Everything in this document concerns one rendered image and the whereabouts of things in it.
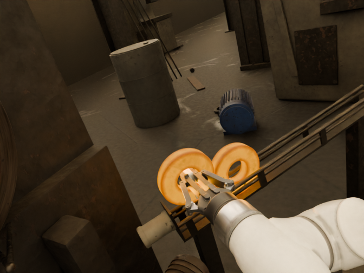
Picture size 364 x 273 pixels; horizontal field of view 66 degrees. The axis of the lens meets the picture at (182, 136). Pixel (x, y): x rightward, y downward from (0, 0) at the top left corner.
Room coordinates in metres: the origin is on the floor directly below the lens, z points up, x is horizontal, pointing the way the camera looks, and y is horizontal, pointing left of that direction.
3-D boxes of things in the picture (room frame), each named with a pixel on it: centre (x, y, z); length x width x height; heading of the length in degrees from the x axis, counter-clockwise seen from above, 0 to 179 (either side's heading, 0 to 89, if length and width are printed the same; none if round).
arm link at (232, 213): (0.40, -0.06, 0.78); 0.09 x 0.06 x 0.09; 109
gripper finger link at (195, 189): (0.53, 0.00, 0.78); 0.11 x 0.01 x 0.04; 20
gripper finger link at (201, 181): (0.54, -0.02, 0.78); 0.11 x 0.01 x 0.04; 17
